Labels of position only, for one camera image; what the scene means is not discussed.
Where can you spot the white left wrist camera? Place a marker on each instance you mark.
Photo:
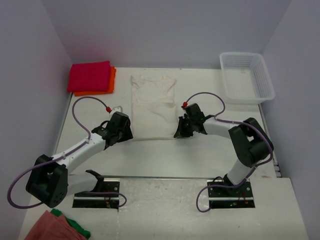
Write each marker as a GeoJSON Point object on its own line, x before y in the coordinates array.
{"type": "Point", "coordinates": [114, 109]}

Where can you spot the folded orange t shirt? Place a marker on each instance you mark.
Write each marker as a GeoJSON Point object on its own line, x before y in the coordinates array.
{"type": "Point", "coordinates": [110, 90]}

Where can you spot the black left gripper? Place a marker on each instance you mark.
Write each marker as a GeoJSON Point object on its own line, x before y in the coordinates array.
{"type": "Point", "coordinates": [127, 135]}

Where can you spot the salmon pink cloth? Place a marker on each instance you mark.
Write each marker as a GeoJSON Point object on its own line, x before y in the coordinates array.
{"type": "Point", "coordinates": [51, 227]}

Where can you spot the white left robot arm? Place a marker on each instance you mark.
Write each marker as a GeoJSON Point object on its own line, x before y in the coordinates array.
{"type": "Point", "coordinates": [50, 180]}

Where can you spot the folded pink t shirt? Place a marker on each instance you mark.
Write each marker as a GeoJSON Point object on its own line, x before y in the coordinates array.
{"type": "Point", "coordinates": [89, 77]}

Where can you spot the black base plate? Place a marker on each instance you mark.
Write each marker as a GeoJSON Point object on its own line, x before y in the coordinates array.
{"type": "Point", "coordinates": [227, 198]}
{"type": "Point", "coordinates": [99, 201]}

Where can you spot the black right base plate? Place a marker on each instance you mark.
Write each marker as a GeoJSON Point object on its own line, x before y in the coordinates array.
{"type": "Point", "coordinates": [227, 198]}

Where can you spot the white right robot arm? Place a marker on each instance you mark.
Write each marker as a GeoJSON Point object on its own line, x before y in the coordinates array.
{"type": "Point", "coordinates": [251, 144]}

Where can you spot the white plastic basket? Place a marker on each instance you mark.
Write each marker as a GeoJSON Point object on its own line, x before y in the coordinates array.
{"type": "Point", "coordinates": [246, 78]}

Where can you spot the green cloth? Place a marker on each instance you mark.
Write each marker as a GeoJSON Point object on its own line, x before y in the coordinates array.
{"type": "Point", "coordinates": [74, 224]}

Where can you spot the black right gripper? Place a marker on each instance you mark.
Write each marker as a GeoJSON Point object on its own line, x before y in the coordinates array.
{"type": "Point", "coordinates": [181, 132]}

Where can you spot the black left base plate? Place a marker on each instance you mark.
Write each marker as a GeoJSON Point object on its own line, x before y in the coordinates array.
{"type": "Point", "coordinates": [99, 201]}

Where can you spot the white t shirt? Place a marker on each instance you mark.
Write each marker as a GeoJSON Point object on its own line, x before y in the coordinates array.
{"type": "Point", "coordinates": [153, 104]}

